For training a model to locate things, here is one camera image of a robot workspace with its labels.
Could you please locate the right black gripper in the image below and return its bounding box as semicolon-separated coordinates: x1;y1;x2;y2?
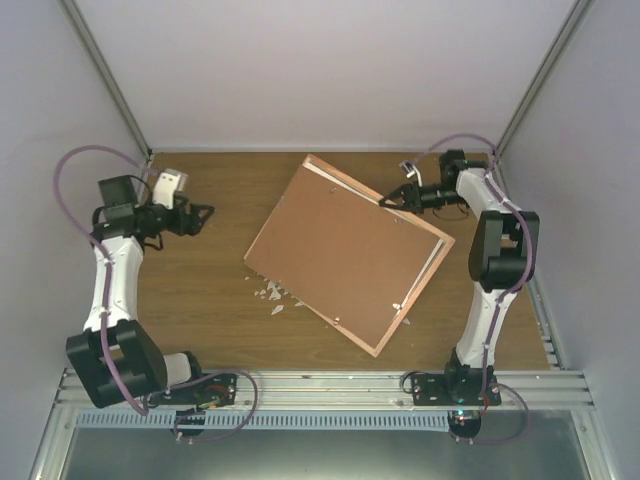
379;181;464;215

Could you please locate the blue wooden picture frame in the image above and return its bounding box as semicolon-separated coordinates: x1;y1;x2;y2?
277;153;456;359

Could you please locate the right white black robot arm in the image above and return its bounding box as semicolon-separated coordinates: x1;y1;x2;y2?
379;150;540;405

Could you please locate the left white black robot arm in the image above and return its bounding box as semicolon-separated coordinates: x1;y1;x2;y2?
66;169;215;408

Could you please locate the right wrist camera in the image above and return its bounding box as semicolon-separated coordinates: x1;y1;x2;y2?
399;160;422;186

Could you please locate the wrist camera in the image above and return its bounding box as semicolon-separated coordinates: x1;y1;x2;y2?
151;169;188;210
399;160;422;186

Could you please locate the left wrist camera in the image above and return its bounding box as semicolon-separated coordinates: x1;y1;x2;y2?
151;169;188;210

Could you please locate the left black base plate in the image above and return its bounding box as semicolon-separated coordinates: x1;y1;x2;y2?
147;373;238;409

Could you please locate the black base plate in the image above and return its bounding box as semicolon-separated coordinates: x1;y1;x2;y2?
147;373;238;409
399;369;502;407

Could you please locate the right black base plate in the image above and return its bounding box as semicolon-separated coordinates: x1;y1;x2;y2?
399;369;502;407

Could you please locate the grey slotted cable duct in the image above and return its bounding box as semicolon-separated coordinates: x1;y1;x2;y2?
76;409;449;432

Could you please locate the left aluminium corner post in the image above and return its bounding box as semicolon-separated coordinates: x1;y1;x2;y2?
59;0;152;161

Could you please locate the aluminium corner post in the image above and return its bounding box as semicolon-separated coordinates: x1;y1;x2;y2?
59;0;152;161
496;0;594;155

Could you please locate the aluminium front rail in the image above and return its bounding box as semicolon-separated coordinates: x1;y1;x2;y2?
53;369;594;412

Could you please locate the right aluminium corner post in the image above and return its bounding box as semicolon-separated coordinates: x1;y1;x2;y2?
496;0;594;155

